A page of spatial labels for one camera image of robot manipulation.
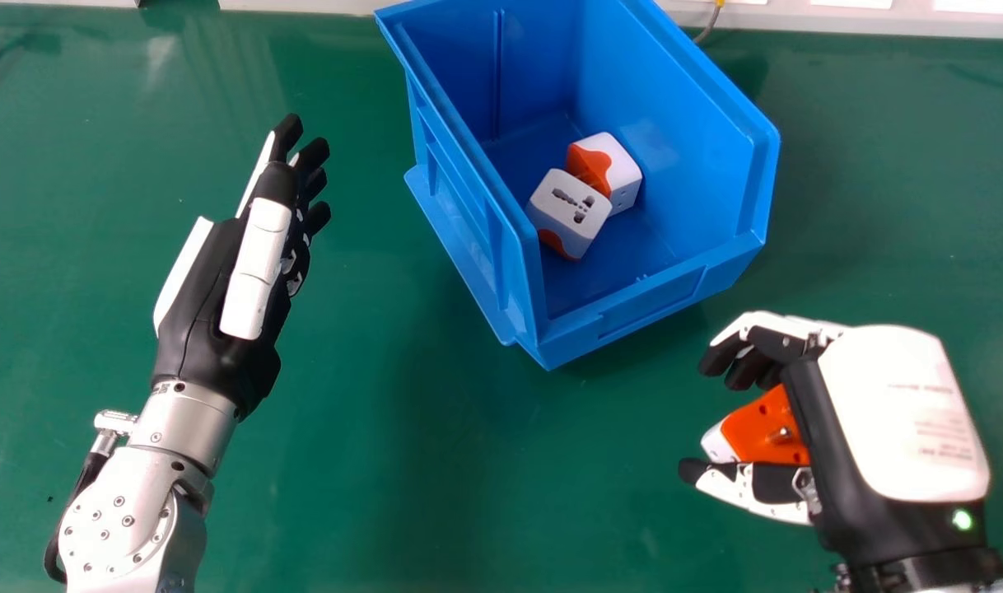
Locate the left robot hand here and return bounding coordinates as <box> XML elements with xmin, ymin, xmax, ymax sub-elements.
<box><xmin>152</xmin><ymin>114</ymin><xmax>333</xmax><ymax>423</ymax></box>

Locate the grey cable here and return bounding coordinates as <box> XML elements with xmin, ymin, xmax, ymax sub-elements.
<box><xmin>693</xmin><ymin>0</ymin><xmax>726</xmax><ymax>44</ymax></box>

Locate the blue plastic bin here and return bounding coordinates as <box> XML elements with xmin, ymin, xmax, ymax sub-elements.
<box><xmin>375</xmin><ymin>0</ymin><xmax>781</xmax><ymax>371</ymax></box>

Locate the white-and-orange plug adapter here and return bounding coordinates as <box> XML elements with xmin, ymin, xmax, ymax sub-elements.
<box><xmin>526</xmin><ymin>168</ymin><xmax>613</xmax><ymax>262</ymax></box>
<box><xmin>566</xmin><ymin>132</ymin><xmax>644</xmax><ymax>217</ymax></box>
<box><xmin>701</xmin><ymin>384</ymin><xmax>812</xmax><ymax>467</ymax></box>

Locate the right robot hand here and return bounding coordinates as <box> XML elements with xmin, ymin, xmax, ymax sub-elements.
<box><xmin>679</xmin><ymin>311</ymin><xmax>1003</xmax><ymax>591</ymax></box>

